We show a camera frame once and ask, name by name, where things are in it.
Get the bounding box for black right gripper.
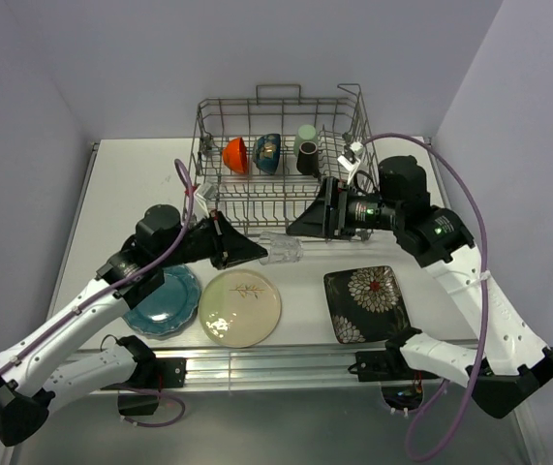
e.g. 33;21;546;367
287;175;402;240

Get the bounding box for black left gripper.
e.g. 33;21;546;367
157;209;266;269

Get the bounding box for blue patterned bowl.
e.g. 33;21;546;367
253;133;282;174

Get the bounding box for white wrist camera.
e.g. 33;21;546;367
337;141;365;185
192;181;218;222

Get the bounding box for light green plastic cup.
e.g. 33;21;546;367
293;124;318;156

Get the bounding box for grey wire dish rack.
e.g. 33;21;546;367
189;83;371;237

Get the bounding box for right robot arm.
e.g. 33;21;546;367
286;156;553;419

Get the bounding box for clear drinking glass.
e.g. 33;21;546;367
258;232;303;265

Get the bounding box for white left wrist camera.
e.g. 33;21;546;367
192;181;218;222

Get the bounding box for black mug brown inside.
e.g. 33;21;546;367
296;141;320;178

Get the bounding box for green cream round plate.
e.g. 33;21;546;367
198;269;282;349

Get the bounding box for black floral square plate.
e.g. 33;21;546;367
323;265;410;345

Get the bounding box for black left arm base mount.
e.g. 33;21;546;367
117;357;186;418

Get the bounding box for orange bowl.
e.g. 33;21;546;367
222;138;248;174

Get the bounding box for teal scalloped plate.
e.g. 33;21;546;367
122;265;201;339

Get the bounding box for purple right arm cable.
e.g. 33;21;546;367
362;133;493;461

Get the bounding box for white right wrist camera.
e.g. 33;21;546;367
337;141;365;185

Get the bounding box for aluminium table edge rail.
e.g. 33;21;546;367
62;309;522;396

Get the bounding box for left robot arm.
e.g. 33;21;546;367
0;204;268;447

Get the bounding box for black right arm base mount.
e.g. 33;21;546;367
348;348;445;413

